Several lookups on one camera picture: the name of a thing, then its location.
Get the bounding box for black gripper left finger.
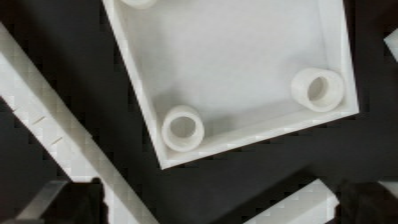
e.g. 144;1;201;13
12;179;107;224

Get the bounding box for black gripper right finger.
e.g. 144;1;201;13
334;182;398;224

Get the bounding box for white square tabletop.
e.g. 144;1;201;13
101;0;359;168

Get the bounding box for white U-shaped obstacle fence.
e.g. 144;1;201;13
0;24;398;224

